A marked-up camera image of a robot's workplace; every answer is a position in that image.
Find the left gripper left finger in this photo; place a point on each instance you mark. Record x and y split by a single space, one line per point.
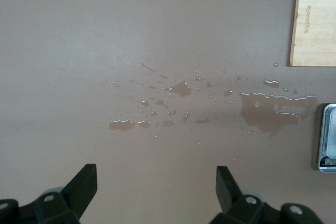
78 195

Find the wooden cutting board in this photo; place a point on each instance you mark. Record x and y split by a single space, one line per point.
317 19

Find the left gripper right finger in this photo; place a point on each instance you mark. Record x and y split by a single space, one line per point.
231 200

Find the brown table mat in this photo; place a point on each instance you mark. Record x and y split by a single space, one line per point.
105 37

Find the silver kitchen scale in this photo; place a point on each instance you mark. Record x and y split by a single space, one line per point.
328 134

